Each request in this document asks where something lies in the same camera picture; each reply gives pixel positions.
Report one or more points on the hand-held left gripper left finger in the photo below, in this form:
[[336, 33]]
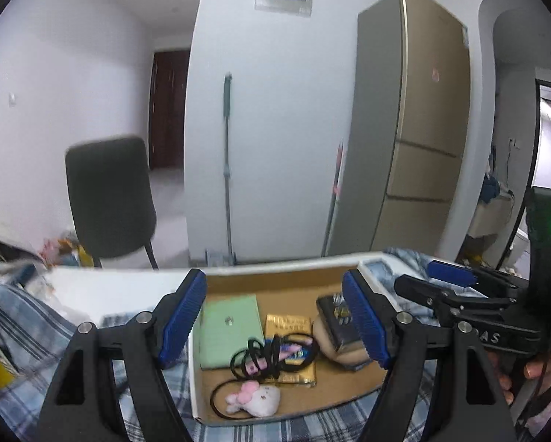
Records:
[[183, 317]]

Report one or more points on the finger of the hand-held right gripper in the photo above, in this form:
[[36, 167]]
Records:
[[450, 272], [423, 290]]

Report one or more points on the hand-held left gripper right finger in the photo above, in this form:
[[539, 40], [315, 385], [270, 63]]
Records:
[[367, 317]]

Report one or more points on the black tissue packet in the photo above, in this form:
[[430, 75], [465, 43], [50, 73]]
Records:
[[337, 322]]

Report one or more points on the black beige box item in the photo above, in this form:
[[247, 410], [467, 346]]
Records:
[[344, 354]]

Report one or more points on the green snap pouch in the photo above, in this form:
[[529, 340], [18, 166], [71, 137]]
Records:
[[232, 327]]

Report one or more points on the white cardboard box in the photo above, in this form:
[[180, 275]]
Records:
[[303, 285]]

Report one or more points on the white plush cat toy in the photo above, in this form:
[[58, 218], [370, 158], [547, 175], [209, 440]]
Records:
[[257, 398]]

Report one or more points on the person's right hand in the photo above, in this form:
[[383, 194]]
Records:
[[528, 373]]

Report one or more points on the beige furniture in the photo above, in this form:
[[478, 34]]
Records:
[[487, 221]]

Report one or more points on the gold tissue packet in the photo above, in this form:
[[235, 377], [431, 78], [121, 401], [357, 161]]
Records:
[[289, 327]]

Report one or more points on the blue hanging clothes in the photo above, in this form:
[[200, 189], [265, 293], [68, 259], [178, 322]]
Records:
[[489, 188]]

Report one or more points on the colourful bags pile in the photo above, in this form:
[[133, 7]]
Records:
[[68, 248]]

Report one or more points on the blue plaid shirt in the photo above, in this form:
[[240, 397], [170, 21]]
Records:
[[280, 430]]

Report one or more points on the dark grey chair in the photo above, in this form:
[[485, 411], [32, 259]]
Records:
[[109, 193]]

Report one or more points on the beige refrigerator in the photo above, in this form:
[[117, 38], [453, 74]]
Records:
[[413, 124]]

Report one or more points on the dark brown door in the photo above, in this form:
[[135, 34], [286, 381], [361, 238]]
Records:
[[167, 110]]

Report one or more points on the white light switch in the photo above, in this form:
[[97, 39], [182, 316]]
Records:
[[12, 99]]

